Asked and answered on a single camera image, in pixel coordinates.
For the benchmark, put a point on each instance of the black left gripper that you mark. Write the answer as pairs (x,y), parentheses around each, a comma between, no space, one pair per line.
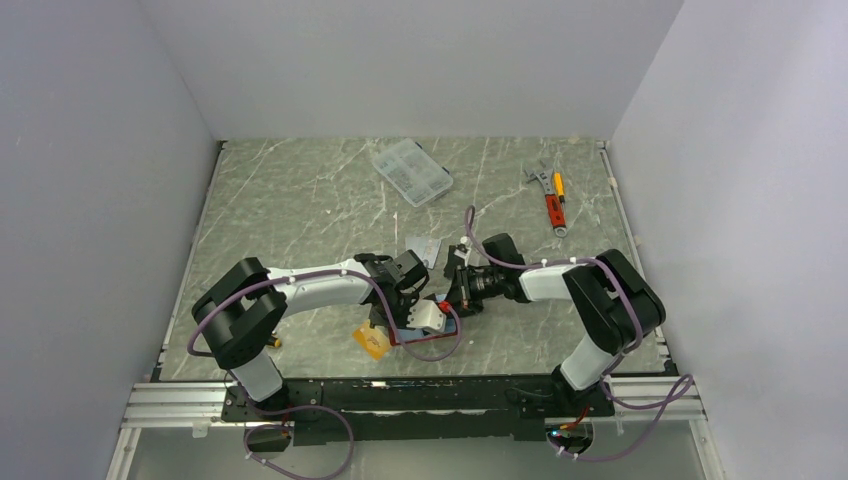
(410,299)

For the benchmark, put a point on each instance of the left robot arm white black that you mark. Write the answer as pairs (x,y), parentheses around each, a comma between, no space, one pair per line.
(238,314)

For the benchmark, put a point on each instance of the red leather card holder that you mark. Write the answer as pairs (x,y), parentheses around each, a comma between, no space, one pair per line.
(412,336)

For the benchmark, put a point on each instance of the clear plastic screw box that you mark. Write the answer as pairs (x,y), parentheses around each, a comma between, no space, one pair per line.
(412,172)

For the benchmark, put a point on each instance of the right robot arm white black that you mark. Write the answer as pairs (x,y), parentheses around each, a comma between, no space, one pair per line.
(615,304)

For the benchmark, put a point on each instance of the single gold credit card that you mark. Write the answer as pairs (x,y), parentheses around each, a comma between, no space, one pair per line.
(373,340)

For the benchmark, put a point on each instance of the red adjustable wrench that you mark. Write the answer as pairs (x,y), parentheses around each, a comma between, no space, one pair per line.
(545,176)

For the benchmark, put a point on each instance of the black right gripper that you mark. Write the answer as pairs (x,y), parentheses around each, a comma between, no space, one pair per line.
(464,303)

